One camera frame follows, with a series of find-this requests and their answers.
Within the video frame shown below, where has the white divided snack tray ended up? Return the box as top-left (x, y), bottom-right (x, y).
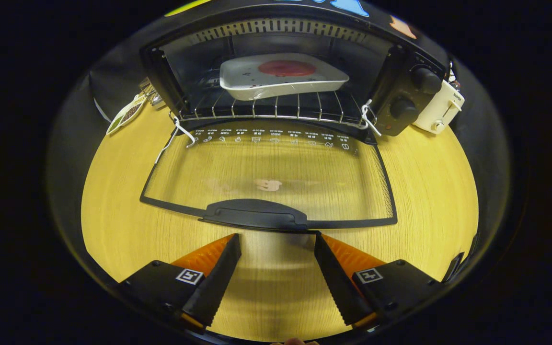
top-left (106, 93), bottom-right (147, 136)

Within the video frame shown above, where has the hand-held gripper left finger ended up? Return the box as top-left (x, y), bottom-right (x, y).
top-left (115, 233), bottom-right (242, 331)

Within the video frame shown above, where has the white square plate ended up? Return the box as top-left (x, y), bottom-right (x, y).
top-left (219, 53), bottom-right (350, 101)

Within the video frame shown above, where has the pink ham slice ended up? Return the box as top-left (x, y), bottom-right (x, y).
top-left (258, 60), bottom-right (318, 77)

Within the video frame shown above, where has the black toaster oven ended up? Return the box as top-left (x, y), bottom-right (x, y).
top-left (139, 5), bottom-right (449, 233)

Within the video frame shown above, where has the white pop-up toaster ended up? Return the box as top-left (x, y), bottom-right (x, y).
top-left (413, 79), bottom-right (465, 135)

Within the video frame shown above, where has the wire mesh basket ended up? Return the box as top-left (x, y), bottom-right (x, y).
top-left (138, 77), bottom-right (164, 107)

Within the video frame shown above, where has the dark chair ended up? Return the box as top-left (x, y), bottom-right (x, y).
top-left (441, 252), bottom-right (465, 284)

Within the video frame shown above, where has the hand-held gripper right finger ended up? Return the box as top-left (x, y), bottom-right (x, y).
top-left (314, 232), bottom-right (444, 331)

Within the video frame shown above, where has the white cord tie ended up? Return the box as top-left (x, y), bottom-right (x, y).
top-left (155, 115), bottom-right (197, 163)
top-left (360, 99), bottom-right (382, 137)

